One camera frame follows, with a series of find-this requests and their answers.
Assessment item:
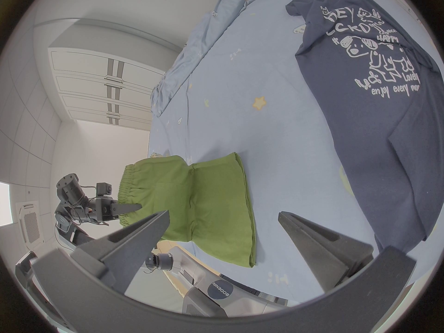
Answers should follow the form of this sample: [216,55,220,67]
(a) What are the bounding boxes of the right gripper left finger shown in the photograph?
[72,210,170,294]

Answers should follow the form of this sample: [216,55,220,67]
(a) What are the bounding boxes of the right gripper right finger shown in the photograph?
[277,211,374,293]

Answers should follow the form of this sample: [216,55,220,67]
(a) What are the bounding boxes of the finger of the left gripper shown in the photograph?
[117,204,143,216]

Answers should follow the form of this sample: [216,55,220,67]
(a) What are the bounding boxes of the green shorts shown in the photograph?
[117,152,258,267]

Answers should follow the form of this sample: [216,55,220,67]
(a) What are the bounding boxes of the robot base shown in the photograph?
[144,245,290,320]

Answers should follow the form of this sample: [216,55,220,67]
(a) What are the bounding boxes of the white ceiling air conditioner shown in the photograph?
[15,201,45,245]

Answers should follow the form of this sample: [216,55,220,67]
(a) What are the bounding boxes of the white wardrobe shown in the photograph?
[48,18,182,131]

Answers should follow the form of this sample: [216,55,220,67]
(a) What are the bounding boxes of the dark blue printed T-shirt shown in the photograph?
[285,0,444,252]

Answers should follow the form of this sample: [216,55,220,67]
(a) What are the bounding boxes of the pale blue quilt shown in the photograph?
[150,0,297,118]

